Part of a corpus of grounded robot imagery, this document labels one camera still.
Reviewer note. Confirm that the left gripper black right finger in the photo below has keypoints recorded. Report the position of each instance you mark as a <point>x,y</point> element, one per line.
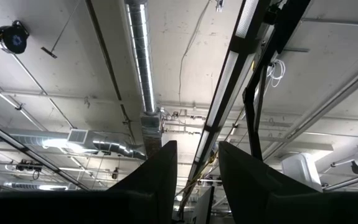
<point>244,180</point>

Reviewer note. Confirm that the silver spiral air duct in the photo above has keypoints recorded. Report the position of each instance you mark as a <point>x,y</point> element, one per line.
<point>141,56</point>

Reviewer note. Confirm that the silver duct with vent grille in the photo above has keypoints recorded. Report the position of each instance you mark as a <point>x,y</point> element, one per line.
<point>113,146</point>

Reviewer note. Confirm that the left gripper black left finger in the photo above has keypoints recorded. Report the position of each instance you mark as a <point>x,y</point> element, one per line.
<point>161,174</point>

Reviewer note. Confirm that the large white ceiling pipe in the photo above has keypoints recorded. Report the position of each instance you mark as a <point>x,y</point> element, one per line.
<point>328,104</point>

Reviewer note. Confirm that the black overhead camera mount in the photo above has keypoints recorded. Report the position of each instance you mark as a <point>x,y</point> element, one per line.
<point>286,21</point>

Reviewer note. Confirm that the grey panel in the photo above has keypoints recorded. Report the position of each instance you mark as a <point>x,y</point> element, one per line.
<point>205,205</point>

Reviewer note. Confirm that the black ceiling device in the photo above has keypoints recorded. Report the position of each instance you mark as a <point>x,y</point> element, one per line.
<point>27,166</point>

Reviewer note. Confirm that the square duct junction box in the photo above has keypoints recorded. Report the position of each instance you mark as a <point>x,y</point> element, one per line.
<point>150,130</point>

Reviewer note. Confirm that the grey metal conduit pipe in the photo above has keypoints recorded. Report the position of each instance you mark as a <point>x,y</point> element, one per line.
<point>26,70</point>

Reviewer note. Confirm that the long LED light bar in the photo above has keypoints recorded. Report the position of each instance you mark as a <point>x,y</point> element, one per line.
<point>225,84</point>

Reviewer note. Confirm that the black ceiling light rail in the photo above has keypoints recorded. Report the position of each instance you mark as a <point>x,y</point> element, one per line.
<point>32,154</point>

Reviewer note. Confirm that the hanging metal bracket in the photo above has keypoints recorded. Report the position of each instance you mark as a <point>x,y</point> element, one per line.
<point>48,52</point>

